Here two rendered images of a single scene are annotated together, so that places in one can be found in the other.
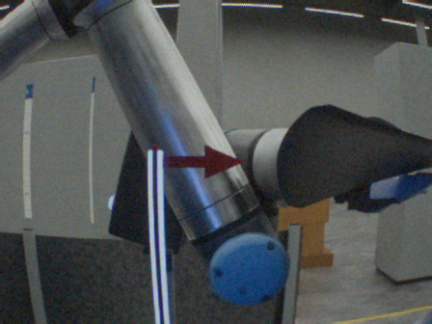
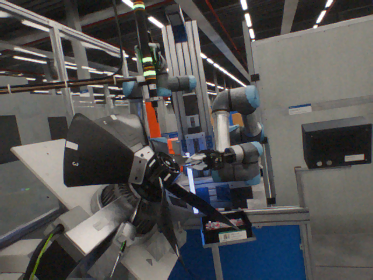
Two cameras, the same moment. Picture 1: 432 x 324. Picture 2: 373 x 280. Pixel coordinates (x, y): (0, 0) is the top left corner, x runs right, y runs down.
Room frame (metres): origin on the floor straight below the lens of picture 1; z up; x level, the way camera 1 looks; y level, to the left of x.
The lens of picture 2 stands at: (1.05, -1.28, 1.37)
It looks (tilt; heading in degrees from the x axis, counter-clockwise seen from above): 5 degrees down; 108
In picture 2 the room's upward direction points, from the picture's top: 9 degrees counter-clockwise
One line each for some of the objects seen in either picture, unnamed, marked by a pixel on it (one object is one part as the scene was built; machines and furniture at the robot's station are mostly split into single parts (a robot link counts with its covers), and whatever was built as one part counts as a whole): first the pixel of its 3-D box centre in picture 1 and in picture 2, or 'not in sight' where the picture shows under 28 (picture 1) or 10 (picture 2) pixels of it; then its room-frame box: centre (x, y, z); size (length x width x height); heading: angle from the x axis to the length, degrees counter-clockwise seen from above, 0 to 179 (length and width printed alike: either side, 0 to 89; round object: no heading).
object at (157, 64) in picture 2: not in sight; (152, 59); (0.61, -0.19, 1.64); 0.12 x 0.08 x 0.09; 102
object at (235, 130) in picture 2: not in sight; (232, 135); (0.81, 0.51, 1.20); 0.13 x 0.12 x 0.14; 1
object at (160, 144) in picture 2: not in sight; (158, 146); (0.31, 0.41, 1.20); 0.13 x 0.12 x 0.14; 45
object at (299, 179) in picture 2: (165, 311); (300, 186); (1.15, 0.07, 0.96); 0.03 x 0.03 x 0.20; 2
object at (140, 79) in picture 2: not in sight; (149, 88); (0.63, -0.31, 1.50); 0.09 x 0.07 x 0.10; 37
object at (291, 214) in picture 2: not in sight; (216, 219); (0.72, 0.06, 0.82); 0.90 x 0.04 x 0.08; 2
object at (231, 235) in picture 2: not in sight; (225, 227); (0.80, -0.10, 0.85); 0.22 x 0.17 x 0.07; 16
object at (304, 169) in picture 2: (163, 254); (322, 168); (1.25, 0.08, 1.04); 0.24 x 0.03 x 0.03; 2
